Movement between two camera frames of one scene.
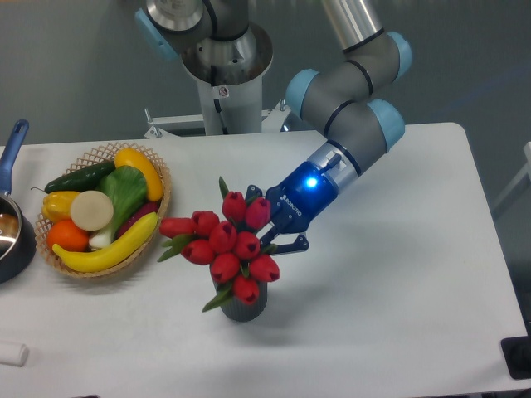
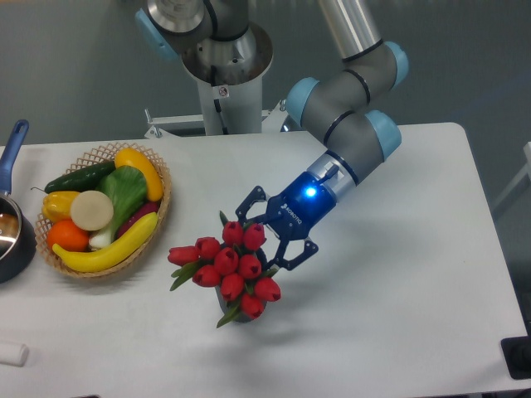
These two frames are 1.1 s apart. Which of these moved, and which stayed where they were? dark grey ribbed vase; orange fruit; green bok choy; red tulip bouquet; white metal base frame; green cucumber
Moved: red tulip bouquet; dark grey ribbed vase
Stayed: green cucumber; orange fruit; green bok choy; white metal base frame
